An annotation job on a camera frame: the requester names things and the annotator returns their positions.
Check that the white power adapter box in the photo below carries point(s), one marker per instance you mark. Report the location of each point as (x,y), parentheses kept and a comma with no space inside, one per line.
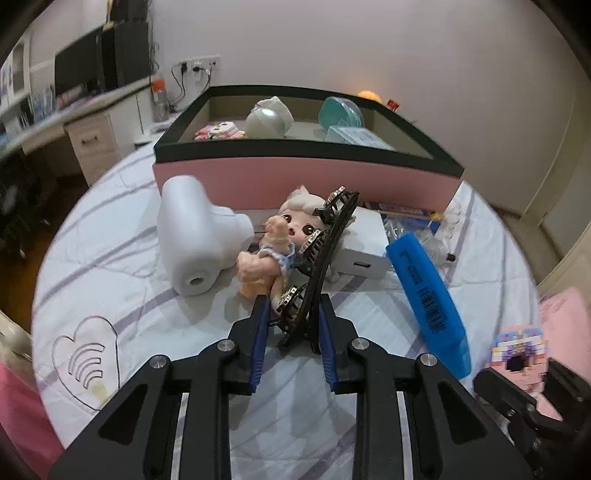
(362,248)

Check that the black hair clip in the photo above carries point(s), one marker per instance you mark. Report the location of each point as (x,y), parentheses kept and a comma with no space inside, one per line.
(318,267)

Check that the clear heart-shaped card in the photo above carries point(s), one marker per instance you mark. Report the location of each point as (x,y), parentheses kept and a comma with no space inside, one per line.
(86,362)

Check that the white plush toy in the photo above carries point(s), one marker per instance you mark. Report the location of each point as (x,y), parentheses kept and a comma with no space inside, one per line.
(274,103)

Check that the black computer tower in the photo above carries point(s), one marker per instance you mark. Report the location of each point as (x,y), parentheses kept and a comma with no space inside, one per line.
(123,54)

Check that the white desk with drawers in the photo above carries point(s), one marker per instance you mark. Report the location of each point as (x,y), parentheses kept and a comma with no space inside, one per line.
(101,131)

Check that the clear plastic bag item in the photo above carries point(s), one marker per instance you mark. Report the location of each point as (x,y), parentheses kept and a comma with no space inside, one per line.
(438,252)

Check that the silver pearl ball toy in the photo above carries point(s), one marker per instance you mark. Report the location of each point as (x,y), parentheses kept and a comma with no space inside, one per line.
(264,123)

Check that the baby doll figurine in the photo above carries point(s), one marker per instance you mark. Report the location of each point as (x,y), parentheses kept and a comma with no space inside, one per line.
(292,241)

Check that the orange-lid water bottle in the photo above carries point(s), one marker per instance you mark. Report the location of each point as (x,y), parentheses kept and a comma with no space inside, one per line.
(159,100)

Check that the black computer monitor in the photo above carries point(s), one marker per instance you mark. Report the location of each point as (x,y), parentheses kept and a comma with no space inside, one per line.
(77,64)

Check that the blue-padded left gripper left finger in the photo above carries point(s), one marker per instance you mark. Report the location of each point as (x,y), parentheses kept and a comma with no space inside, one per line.
(231,366)

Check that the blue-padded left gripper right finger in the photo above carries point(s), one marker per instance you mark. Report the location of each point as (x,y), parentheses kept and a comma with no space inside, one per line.
(356,365)

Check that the wall power strip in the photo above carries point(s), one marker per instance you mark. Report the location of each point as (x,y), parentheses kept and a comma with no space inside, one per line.
(204,63)

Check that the orange octopus plush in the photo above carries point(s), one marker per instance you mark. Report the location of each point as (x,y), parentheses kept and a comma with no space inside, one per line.
(370,95)

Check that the pink white small toy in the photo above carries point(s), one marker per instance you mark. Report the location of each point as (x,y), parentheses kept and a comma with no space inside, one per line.
(221,131)

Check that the green and pink storage box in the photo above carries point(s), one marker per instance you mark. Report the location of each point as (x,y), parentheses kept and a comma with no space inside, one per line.
(257,174)

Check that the clear box with barcode label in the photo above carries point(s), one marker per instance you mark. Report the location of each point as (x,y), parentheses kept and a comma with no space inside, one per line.
(358,136)

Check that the pink purple brick figure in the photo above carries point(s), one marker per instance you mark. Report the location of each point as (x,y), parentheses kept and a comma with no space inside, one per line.
(520,355)

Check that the teal item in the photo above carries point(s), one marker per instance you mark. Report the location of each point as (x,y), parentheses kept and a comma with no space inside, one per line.
(338,111)

